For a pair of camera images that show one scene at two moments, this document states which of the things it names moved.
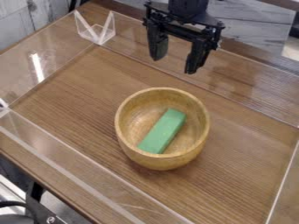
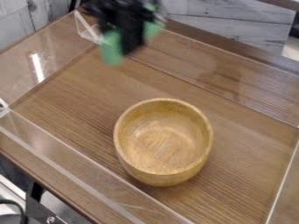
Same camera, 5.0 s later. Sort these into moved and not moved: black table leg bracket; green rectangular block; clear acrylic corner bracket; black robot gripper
Moved: green rectangular block; black robot gripper
Not moved: black table leg bracket; clear acrylic corner bracket
